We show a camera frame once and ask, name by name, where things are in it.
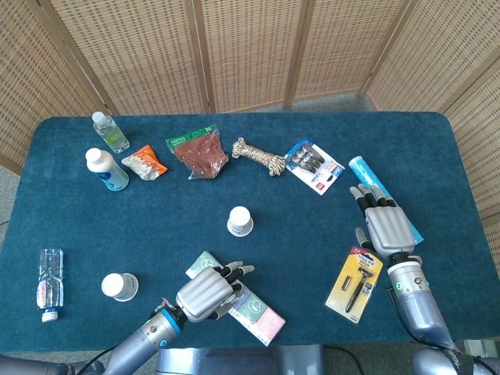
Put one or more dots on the battery blister pack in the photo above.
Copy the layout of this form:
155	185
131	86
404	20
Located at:
312	168

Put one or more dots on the multicolour tissue pack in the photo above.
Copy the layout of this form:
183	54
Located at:
265	322

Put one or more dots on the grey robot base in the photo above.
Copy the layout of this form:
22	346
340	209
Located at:
242	361

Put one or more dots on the blue table cloth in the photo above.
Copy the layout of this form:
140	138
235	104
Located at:
156	226

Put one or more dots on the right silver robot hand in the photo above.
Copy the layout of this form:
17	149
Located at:
388	228

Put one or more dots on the white floral paper cup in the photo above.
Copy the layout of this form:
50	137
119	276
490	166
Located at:
239	220
117	286

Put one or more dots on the orange white snack packet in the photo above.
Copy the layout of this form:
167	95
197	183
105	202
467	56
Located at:
144	164

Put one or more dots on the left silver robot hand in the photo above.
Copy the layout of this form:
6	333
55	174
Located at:
203	293

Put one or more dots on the yellow razor blister pack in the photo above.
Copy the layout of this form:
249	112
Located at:
351	289

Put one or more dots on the clear bottle green label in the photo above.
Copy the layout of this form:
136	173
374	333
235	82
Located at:
111	133

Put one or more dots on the woven wooden folding screen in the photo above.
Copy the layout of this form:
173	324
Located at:
250	51

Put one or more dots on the white milk bottle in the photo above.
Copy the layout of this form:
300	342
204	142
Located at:
109	172

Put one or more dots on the blue plastic roll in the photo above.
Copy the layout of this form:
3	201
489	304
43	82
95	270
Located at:
365	172

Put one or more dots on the bag of brown snack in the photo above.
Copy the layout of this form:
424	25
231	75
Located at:
199	154

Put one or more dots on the crushed clear water bottle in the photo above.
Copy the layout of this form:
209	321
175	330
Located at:
51	281

